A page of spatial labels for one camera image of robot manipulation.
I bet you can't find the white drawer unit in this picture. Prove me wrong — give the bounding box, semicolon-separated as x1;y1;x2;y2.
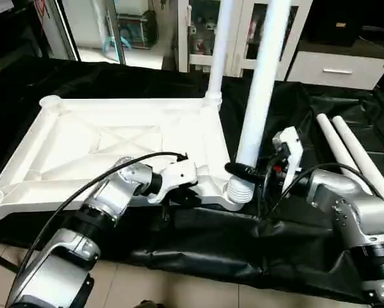
286;50;384;90

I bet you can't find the white drawer cabinet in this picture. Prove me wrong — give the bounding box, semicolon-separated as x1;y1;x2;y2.
301;0;384;62

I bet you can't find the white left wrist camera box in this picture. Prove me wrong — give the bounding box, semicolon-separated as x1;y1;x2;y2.
147;157;198;205

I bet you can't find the white plastic table top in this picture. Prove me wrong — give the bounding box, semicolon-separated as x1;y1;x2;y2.
0;94;256;223

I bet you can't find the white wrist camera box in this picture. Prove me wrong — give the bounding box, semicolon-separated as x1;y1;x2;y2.
147;157;198;205
272;126;304;194

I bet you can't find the blue frame trolley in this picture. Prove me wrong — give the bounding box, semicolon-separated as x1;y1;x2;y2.
102;0;159;53

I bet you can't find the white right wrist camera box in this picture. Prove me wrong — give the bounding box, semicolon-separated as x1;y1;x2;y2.
272;126;304;194

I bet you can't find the white plastic table leg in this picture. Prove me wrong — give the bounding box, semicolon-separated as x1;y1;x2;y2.
331;115;384;212
225;0;293;204
204;0;235;108
315;114;366;177

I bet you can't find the white glass door cabinet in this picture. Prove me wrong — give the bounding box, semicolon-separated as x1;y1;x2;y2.
177;0;313;79

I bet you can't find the black work mat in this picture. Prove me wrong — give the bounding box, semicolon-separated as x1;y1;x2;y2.
0;56;384;302

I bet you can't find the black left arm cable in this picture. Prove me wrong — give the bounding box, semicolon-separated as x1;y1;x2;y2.
15;151;189;289

